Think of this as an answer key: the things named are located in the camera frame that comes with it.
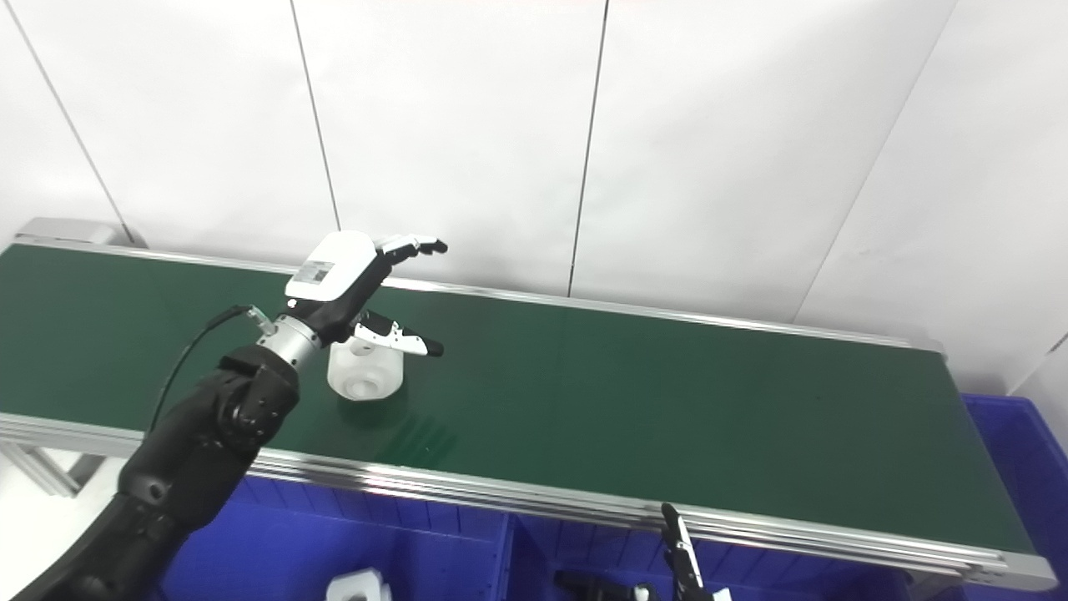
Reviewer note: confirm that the green conveyor belt aluminium frame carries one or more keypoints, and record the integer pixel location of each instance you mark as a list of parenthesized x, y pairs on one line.
[(626, 401)]

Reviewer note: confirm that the blue plastic bin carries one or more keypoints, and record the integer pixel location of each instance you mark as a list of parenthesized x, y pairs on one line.
[(1018, 467), (275, 542), (784, 580)]

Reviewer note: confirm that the aluminium conveyor support leg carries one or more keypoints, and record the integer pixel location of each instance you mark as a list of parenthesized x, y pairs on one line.
[(50, 472)]

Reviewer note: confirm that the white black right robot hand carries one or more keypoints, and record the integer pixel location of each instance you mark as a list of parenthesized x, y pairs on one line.
[(680, 559)]

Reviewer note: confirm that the black T-shaped part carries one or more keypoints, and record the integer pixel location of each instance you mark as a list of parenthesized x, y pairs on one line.
[(592, 588)]

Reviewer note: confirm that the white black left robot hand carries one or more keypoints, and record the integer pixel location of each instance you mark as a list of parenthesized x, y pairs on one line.
[(334, 267)]

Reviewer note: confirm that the white round plastic part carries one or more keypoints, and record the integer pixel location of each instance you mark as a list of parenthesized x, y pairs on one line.
[(359, 587), (367, 376)]

